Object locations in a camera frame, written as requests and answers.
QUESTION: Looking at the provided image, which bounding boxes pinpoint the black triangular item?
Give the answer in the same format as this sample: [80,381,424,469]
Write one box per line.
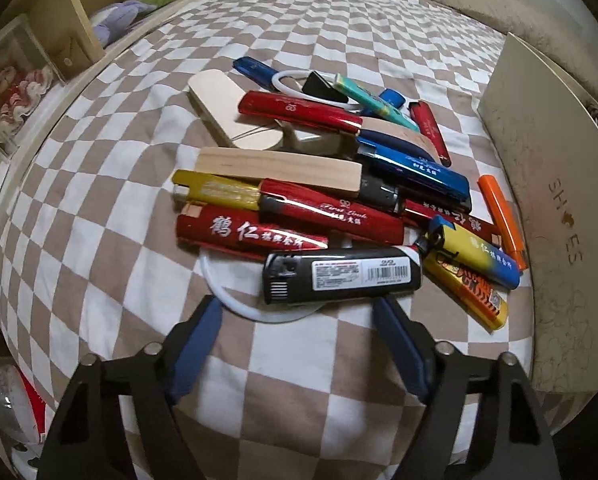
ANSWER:
[301,72,347,103]

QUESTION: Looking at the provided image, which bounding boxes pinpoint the plush toys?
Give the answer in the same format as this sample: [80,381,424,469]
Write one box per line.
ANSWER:
[90,1,160,48]

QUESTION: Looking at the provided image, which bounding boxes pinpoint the white cardboard box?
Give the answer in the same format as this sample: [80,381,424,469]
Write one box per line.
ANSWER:
[477,32,598,393]

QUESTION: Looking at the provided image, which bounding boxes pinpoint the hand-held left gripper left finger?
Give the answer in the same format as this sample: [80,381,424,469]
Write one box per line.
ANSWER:
[36,294,224,480]

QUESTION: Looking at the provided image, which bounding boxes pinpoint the white plastic ring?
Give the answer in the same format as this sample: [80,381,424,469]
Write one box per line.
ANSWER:
[201,250,326,323]

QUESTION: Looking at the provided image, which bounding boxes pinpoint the checkered bed sheet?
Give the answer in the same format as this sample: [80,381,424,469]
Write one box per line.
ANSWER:
[0,0,534,480]

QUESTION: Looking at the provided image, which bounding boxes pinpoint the clear display box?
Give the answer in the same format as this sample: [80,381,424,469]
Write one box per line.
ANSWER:
[0,14,65,146]

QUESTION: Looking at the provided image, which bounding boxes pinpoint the pile of lighters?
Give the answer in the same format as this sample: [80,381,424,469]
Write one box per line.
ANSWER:
[171,56,528,333]

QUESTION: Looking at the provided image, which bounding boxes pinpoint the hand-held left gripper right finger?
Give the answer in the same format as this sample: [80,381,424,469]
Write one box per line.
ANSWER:
[373,296,566,480]

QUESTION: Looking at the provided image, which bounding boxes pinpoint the red and white object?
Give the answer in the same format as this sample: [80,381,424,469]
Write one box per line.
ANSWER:
[0,364,47,461]

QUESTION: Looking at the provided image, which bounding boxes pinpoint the curved wooden piece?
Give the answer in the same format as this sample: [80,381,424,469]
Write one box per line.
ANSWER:
[359,116,442,161]

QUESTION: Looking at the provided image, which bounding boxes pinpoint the wooden bedside shelf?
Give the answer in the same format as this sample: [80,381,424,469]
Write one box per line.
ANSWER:
[0,0,245,271]

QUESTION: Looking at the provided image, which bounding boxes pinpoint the white cord loop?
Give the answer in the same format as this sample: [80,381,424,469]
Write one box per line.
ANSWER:
[271,71,362,111]

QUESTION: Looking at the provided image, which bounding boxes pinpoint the black lighter with barcode label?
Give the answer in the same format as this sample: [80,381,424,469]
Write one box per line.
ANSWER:
[263,246,423,306]

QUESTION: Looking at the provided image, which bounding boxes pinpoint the wooden strip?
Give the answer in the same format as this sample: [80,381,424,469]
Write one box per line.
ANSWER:
[195,147,363,198]

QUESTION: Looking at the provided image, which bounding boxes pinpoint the angled wooden piece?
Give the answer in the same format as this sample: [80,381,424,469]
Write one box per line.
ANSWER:
[188,71,285,152]

